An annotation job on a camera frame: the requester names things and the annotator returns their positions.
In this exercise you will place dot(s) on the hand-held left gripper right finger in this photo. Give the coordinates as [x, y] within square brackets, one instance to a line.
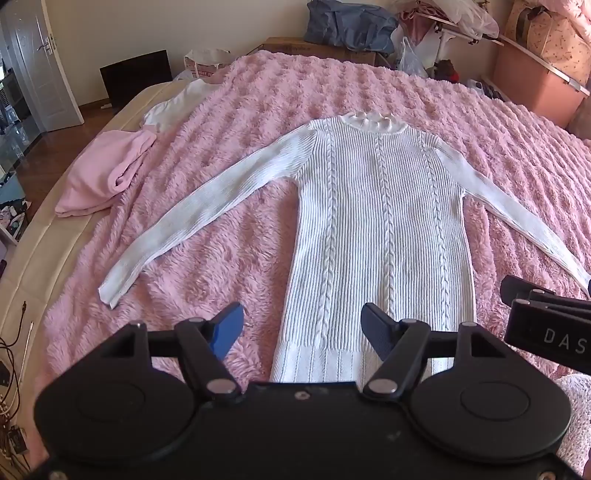
[376, 332]

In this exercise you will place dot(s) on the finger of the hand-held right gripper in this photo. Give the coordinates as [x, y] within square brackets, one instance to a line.
[531, 288]

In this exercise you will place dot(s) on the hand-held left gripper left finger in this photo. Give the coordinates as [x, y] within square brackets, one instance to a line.
[228, 330]

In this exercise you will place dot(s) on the white folding clothes rack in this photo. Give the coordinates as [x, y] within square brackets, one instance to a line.
[455, 34]

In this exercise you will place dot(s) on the person's fuzzy pink clothing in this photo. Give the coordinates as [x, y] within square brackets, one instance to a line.
[577, 415]

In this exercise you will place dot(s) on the pink fluffy blanket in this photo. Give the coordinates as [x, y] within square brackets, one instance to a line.
[240, 152]

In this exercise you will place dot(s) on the pink folded garment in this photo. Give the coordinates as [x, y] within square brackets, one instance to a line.
[99, 175]

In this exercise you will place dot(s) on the beige bed mattress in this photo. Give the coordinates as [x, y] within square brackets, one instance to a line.
[44, 240]

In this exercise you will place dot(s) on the pink plastic storage box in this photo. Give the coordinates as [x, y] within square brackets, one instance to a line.
[531, 81]

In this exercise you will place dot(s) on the white short-sleeved top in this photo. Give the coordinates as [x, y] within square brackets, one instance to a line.
[178, 104]

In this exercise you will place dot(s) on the dark red plush toy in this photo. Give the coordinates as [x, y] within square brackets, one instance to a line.
[450, 70]

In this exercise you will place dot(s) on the floral quilt storage bag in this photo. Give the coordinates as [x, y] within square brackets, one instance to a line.
[549, 34]

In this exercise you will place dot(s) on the clear plastic bag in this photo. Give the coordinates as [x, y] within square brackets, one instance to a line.
[413, 57]

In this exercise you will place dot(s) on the white paper shopping bag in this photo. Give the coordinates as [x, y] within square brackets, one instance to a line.
[205, 62]

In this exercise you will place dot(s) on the black flat screen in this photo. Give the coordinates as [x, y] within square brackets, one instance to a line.
[136, 76]

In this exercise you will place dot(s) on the translucent plastic bag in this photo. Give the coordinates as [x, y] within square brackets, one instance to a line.
[466, 14]

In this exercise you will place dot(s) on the cardboard box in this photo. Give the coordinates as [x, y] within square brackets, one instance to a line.
[318, 50]

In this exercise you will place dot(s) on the blue fabric bag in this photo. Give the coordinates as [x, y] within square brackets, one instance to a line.
[351, 23]

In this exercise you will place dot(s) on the white door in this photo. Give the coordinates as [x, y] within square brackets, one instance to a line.
[44, 69]

